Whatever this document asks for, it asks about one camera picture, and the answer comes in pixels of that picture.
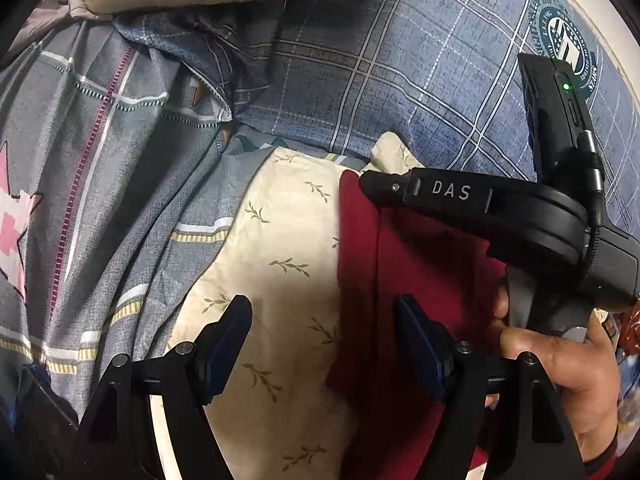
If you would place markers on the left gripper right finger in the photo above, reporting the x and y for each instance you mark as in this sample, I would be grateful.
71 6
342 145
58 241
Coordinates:
508 407

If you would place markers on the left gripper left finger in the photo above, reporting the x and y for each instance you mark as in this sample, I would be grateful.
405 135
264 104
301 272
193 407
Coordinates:
116 437

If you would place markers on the red knit sweater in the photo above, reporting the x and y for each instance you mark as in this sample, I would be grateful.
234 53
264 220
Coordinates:
410 287

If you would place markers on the person's right hand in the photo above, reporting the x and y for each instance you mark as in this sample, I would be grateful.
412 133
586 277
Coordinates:
585 371

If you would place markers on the cream leaf-print blanket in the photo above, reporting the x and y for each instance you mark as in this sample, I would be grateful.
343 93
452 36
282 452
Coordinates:
276 419

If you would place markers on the blue plaid quilt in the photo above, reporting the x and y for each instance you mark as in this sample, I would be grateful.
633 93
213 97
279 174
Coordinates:
442 74

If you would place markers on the grey plaid star bedsheet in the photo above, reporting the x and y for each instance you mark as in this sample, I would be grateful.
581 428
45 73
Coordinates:
120 179

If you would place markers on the grey crumpled cloth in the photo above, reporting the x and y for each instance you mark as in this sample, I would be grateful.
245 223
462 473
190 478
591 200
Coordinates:
46 16

